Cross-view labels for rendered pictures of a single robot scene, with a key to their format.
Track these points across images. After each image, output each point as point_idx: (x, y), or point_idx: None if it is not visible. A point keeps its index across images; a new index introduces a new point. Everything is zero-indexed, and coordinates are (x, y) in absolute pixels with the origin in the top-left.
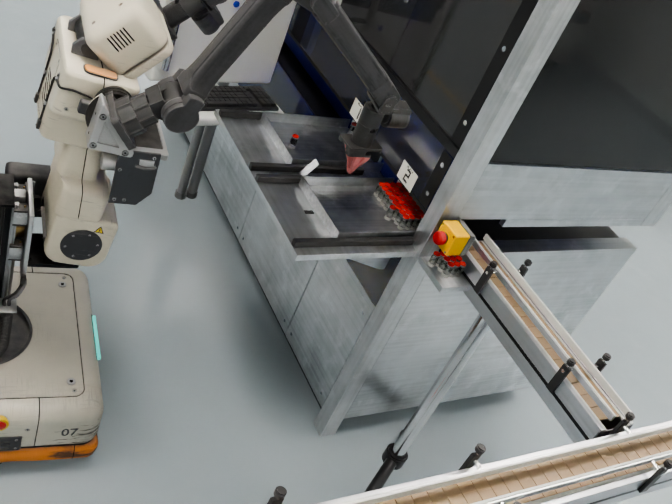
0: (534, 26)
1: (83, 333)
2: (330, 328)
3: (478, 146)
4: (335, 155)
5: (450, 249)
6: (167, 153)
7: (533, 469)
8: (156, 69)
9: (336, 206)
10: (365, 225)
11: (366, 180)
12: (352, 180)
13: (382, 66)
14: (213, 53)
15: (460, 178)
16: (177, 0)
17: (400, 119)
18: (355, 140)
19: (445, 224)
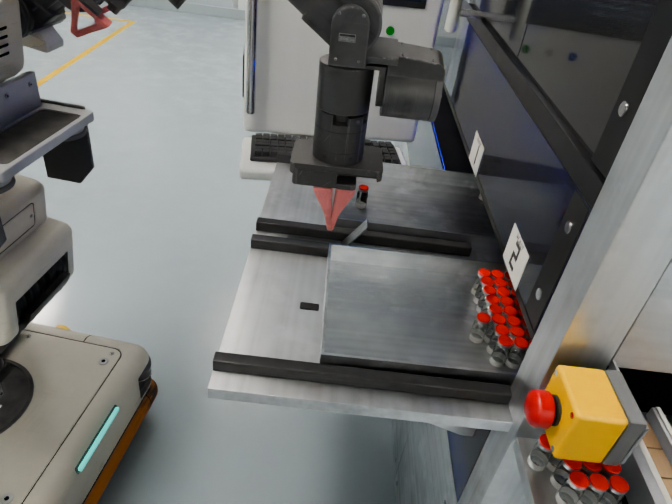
0: None
1: (77, 430)
2: (419, 503)
3: (649, 162)
4: (434, 223)
5: (565, 445)
6: (3, 170)
7: None
8: (249, 115)
9: (375, 302)
10: (414, 346)
11: (462, 264)
12: (432, 261)
13: (506, 62)
14: None
15: (600, 258)
16: None
17: (412, 90)
18: (314, 148)
19: (560, 375)
